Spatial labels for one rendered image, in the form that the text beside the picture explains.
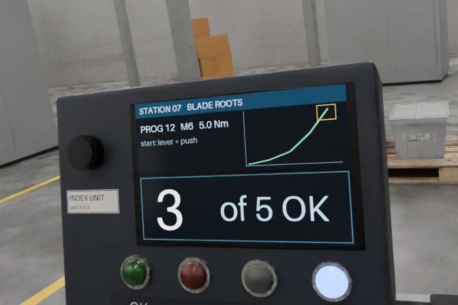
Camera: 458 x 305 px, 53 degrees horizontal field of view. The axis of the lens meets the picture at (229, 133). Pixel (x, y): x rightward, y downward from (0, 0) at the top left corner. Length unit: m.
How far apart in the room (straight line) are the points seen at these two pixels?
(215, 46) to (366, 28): 2.68
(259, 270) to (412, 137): 3.38
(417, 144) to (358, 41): 4.69
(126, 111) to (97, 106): 0.03
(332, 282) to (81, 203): 0.21
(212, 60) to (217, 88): 8.34
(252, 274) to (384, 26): 7.80
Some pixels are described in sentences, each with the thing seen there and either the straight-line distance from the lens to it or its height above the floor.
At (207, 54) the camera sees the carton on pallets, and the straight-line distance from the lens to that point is 8.68.
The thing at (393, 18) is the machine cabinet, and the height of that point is 1.09.
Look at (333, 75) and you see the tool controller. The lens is 0.32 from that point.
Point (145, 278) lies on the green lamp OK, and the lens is 0.37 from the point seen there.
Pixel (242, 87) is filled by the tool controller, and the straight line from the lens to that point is 0.33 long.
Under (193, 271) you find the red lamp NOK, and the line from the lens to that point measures 0.35.
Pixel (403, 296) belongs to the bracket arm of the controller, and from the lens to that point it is 0.43.
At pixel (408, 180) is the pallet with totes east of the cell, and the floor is 0.02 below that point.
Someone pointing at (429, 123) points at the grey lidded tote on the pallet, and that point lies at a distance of 3.64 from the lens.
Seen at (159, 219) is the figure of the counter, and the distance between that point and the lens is 0.36.
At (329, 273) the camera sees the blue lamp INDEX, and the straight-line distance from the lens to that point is 0.32.
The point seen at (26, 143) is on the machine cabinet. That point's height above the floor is 0.22.
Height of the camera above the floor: 1.29
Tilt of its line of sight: 12 degrees down
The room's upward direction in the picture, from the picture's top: 9 degrees counter-clockwise
